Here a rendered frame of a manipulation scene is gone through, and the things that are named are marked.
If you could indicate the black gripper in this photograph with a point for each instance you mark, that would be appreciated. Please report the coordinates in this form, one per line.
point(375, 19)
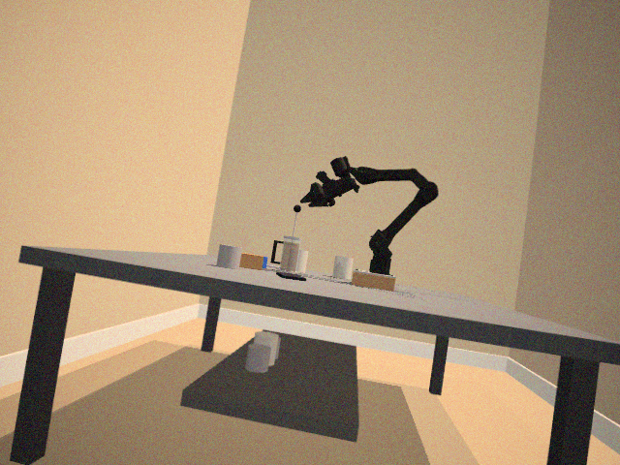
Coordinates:
point(319, 196)

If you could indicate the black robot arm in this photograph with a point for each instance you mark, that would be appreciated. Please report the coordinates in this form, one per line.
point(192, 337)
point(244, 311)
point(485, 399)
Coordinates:
point(381, 240)

